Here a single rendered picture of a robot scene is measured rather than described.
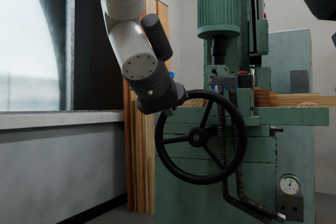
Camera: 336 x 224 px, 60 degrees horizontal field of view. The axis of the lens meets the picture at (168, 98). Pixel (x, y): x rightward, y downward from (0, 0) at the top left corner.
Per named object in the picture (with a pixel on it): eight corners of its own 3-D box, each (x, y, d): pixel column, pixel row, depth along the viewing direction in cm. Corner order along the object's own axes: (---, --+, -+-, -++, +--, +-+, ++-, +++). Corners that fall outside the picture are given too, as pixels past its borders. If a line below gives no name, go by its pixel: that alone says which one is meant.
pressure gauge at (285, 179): (279, 200, 90) (278, 174, 91) (278, 197, 94) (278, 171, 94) (301, 202, 88) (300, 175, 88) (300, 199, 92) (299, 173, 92)
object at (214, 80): (210, 89, 97) (210, 72, 97) (217, 90, 107) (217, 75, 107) (251, 88, 92) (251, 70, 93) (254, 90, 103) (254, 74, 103)
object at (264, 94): (206, 107, 113) (206, 90, 113) (207, 107, 114) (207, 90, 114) (269, 107, 105) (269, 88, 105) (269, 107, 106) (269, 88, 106)
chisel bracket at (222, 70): (207, 86, 118) (207, 65, 118) (214, 88, 131) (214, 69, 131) (226, 85, 115) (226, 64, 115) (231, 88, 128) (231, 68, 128)
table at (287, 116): (143, 124, 104) (143, 107, 104) (171, 120, 133) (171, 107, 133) (336, 128, 83) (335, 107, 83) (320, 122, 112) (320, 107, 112)
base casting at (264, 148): (153, 156, 113) (153, 132, 113) (193, 140, 166) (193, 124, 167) (277, 164, 97) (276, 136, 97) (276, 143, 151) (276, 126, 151)
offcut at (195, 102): (203, 107, 108) (203, 96, 108) (190, 107, 109) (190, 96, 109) (204, 107, 111) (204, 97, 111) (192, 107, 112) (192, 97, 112)
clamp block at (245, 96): (206, 116, 96) (206, 89, 96) (214, 115, 109) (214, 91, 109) (252, 116, 91) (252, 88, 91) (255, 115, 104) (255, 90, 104)
